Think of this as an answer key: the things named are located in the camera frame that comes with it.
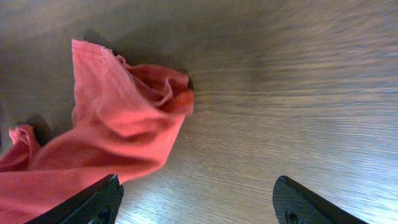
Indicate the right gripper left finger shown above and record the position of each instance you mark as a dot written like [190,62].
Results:
[97,204]

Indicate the red polo shirt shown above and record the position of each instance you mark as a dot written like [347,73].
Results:
[125,121]

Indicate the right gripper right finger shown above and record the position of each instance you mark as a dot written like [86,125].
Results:
[295,204]

